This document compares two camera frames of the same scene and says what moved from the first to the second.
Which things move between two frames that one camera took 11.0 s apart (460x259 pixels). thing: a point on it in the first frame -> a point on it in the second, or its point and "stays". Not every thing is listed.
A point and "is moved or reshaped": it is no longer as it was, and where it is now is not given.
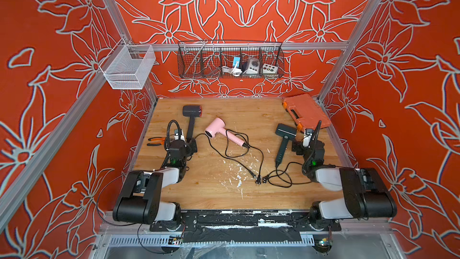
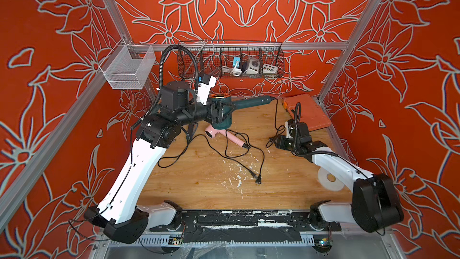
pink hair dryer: x=217 y=125 stays
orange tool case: x=306 y=113 stays
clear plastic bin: x=128 y=66 stays
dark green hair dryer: x=287 y=132 is moved or reshaped
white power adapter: x=253 y=66 stays
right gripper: x=299 y=145 -> x=280 y=141
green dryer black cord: x=265 y=178 -> x=275 y=125
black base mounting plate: x=250 y=226 stays
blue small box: x=236 y=59 stays
